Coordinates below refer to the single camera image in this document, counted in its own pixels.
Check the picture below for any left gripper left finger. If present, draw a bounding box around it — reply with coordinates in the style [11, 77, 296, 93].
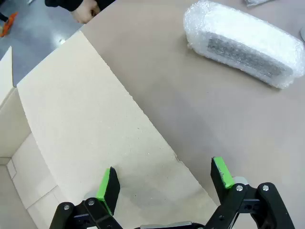
[49, 166, 124, 229]

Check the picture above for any open cardboard box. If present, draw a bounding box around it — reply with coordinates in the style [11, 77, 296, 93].
[0, 30, 218, 229]

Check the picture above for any person's right hand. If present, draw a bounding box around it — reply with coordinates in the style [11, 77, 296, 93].
[71, 0, 101, 24]

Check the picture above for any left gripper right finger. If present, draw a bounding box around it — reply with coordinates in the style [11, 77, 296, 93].
[204, 156, 296, 229]

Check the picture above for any bubble-wrapped clock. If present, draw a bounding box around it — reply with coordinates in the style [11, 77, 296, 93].
[183, 0, 305, 90]

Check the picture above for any orange cloth on floor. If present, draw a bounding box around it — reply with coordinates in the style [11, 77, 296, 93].
[0, 11, 19, 38]

